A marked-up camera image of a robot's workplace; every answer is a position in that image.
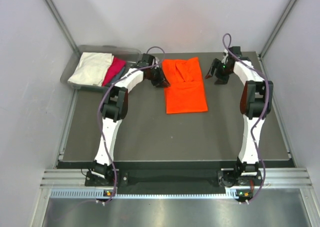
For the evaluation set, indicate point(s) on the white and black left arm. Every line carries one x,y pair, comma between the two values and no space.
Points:
114,108

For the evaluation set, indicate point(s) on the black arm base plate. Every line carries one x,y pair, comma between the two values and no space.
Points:
173,165

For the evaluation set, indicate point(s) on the clear plastic bin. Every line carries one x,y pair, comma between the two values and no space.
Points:
129,55

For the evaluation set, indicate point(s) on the aluminium frame rail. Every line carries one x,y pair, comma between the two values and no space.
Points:
270,177

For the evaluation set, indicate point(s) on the grey slotted cable duct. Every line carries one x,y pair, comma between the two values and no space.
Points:
104,194

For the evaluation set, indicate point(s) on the blue grey folded t shirt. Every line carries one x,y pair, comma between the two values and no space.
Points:
118,75

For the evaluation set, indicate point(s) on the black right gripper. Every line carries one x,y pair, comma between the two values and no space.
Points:
221,80

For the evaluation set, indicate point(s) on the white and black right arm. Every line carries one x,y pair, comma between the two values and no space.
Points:
254,107

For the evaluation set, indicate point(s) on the orange t shirt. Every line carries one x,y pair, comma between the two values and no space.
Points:
186,93

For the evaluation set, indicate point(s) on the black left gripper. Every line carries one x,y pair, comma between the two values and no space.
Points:
161,80

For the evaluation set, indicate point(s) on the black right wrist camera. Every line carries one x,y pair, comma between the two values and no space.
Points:
234,52

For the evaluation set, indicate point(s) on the white folded t shirt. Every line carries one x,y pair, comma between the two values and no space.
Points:
91,69

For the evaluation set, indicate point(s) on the crimson folded t shirt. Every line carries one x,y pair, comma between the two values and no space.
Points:
116,66

